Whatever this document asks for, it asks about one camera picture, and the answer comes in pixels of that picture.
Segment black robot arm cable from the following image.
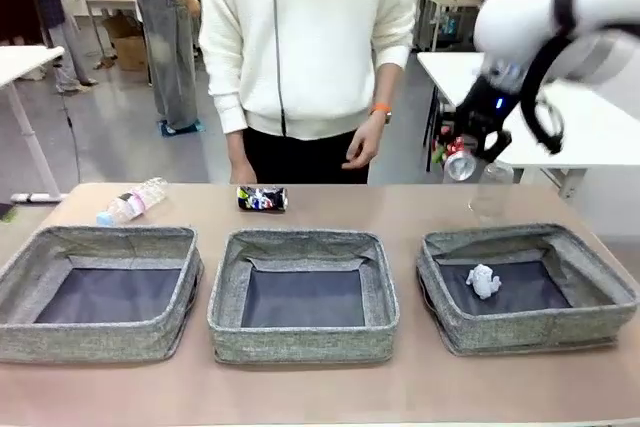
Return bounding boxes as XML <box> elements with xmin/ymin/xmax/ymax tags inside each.
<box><xmin>518</xmin><ymin>29</ymin><xmax>567</xmax><ymax>157</ymax></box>

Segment clear plastic water bottle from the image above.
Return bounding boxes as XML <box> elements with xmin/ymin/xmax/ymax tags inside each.
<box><xmin>95</xmin><ymin>176</ymin><xmax>169</xmax><ymax>227</ymax></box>

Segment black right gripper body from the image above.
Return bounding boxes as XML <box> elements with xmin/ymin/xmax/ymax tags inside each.
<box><xmin>454</xmin><ymin>71</ymin><xmax>524</xmax><ymax>158</ymax></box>

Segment white table with round leg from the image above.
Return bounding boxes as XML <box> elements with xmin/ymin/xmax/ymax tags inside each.
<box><xmin>0</xmin><ymin>45</ymin><xmax>69</xmax><ymax>204</ymax></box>

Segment orange strap wristwatch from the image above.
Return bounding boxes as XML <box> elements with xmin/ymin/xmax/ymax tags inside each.
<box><xmin>369</xmin><ymin>102</ymin><xmax>394</xmax><ymax>124</ymax></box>

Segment clear plastic cup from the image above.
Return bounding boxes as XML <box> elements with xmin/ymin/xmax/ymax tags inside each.
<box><xmin>468</xmin><ymin>160</ymin><xmax>516</xmax><ymax>223</ymax></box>

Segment crushed dark soda can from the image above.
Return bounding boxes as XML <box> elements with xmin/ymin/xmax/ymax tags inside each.
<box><xmin>235</xmin><ymin>185</ymin><xmax>290</xmax><ymax>213</ymax></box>

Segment person's left hand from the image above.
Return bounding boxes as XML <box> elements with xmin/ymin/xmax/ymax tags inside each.
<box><xmin>341</xmin><ymin>121</ymin><xmax>389</xmax><ymax>171</ymax></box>

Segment white table with grey frame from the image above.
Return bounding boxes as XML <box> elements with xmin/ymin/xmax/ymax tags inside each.
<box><xmin>417</xmin><ymin>50</ymin><xmax>640</xmax><ymax>198</ymax></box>

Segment crushed red soda can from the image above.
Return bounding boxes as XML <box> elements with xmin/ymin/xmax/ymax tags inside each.
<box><xmin>442</xmin><ymin>136</ymin><xmax>481</xmax><ymax>183</ymax></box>

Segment thin black hanging cable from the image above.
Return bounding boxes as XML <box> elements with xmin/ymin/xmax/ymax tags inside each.
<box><xmin>19</xmin><ymin>0</ymin><xmax>84</xmax><ymax>184</ymax></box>

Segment black folding chair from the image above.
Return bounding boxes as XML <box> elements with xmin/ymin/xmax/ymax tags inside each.
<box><xmin>423</xmin><ymin>86</ymin><xmax>461</xmax><ymax>173</ymax></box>

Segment person's right hand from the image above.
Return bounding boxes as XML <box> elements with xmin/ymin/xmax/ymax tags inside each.
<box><xmin>229</xmin><ymin>159</ymin><xmax>257</xmax><ymax>186</ymax></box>

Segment bystander in light shirt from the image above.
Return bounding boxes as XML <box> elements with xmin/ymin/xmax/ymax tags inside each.
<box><xmin>22</xmin><ymin>0</ymin><xmax>99</xmax><ymax>94</ymax></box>

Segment background grey workbench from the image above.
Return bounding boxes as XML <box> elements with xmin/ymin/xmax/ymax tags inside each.
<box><xmin>424</xmin><ymin>0</ymin><xmax>489</xmax><ymax>53</ymax></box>

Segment person's black trousers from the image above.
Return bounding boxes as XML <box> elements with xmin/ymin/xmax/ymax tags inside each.
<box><xmin>242</xmin><ymin>124</ymin><xmax>371</xmax><ymax>186</ymax></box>

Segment person's right forearm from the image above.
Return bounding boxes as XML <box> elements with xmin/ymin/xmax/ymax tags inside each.
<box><xmin>199</xmin><ymin>11</ymin><xmax>249</xmax><ymax>163</ymax></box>

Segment white paper ball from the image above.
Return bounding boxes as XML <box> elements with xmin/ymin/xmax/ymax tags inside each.
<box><xmin>465</xmin><ymin>263</ymin><xmax>504</xmax><ymax>301</ymax></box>

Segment brown cardboard box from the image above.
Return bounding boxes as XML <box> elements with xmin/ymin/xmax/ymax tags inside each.
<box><xmin>102</xmin><ymin>14</ymin><xmax>150</xmax><ymax>72</ymax></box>

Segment person in white sweater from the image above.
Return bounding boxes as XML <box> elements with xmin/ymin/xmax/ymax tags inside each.
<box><xmin>198</xmin><ymin>0</ymin><xmax>419</xmax><ymax>141</ymax></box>

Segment grey fabric basket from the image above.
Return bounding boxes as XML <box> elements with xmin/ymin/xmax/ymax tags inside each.
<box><xmin>416</xmin><ymin>223</ymin><xmax>640</xmax><ymax>358</ymax></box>
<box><xmin>207</xmin><ymin>229</ymin><xmax>401</xmax><ymax>366</ymax></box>
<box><xmin>0</xmin><ymin>225</ymin><xmax>204</xmax><ymax>365</ymax></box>

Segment bystander in grey jeans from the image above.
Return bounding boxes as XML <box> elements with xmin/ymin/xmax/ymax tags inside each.
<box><xmin>124</xmin><ymin>0</ymin><xmax>201</xmax><ymax>133</ymax></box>

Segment person's left forearm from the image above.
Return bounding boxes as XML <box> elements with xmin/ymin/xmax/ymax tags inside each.
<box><xmin>369</xmin><ymin>0</ymin><xmax>419</xmax><ymax>121</ymax></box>

